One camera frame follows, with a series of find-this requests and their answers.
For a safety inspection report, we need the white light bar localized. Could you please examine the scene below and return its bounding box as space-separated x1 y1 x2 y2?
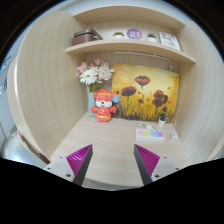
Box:
114 50 171 62

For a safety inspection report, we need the red plush mascot toy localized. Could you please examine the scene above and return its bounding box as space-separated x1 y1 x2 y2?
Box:
89 88 121 124

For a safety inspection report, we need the pale blue flower vase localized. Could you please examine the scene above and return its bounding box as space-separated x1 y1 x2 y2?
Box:
86 91 98 117

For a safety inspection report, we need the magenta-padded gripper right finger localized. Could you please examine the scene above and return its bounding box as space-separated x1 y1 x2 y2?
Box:
133 143 183 186

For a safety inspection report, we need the wooden shelf unit with items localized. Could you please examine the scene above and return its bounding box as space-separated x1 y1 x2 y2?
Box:
65 4 198 65

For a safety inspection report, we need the white and pink flower bouquet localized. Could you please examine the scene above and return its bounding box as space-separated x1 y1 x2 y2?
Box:
75 56 116 93

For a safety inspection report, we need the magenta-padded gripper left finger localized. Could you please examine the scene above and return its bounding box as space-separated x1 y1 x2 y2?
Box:
43 143 94 187

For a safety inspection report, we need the white plug with cable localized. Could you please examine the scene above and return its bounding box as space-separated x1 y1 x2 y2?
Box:
137 121 154 131

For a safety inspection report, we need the yellow poppy flower painting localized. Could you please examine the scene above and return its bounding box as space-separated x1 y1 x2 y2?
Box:
111 63 181 124

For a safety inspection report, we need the small white-potted green plant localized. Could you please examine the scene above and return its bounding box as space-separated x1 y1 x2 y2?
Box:
156 111 168 129

